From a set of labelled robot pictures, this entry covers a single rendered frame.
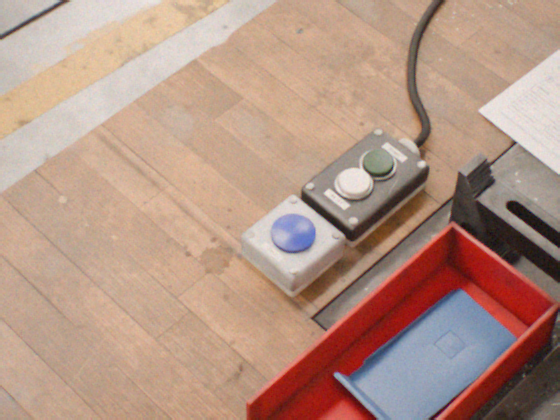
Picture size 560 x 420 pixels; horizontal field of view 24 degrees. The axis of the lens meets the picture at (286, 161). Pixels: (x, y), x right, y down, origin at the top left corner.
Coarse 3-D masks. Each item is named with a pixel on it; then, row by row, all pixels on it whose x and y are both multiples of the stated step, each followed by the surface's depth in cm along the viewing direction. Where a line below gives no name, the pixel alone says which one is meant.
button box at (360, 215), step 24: (408, 72) 134; (360, 144) 125; (384, 144) 125; (408, 144) 125; (336, 168) 123; (360, 168) 123; (408, 168) 123; (312, 192) 121; (336, 192) 121; (384, 192) 122; (408, 192) 123; (336, 216) 120; (360, 216) 120; (384, 216) 123; (360, 240) 122
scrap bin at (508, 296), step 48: (432, 240) 115; (384, 288) 112; (432, 288) 118; (480, 288) 118; (528, 288) 112; (336, 336) 110; (384, 336) 115; (528, 336) 109; (288, 384) 108; (336, 384) 112; (480, 384) 106
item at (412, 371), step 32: (448, 320) 116; (480, 320) 116; (384, 352) 114; (416, 352) 114; (480, 352) 114; (352, 384) 110; (384, 384) 112; (416, 384) 112; (448, 384) 112; (384, 416) 108; (416, 416) 110
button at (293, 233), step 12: (288, 216) 119; (300, 216) 119; (276, 228) 118; (288, 228) 118; (300, 228) 118; (312, 228) 118; (276, 240) 117; (288, 240) 117; (300, 240) 117; (312, 240) 117
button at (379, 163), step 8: (368, 152) 123; (376, 152) 123; (384, 152) 123; (368, 160) 123; (376, 160) 123; (384, 160) 123; (392, 160) 123; (368, 168) 122; (376, 168) 122; (384, 168) 122; (392, 168) 123
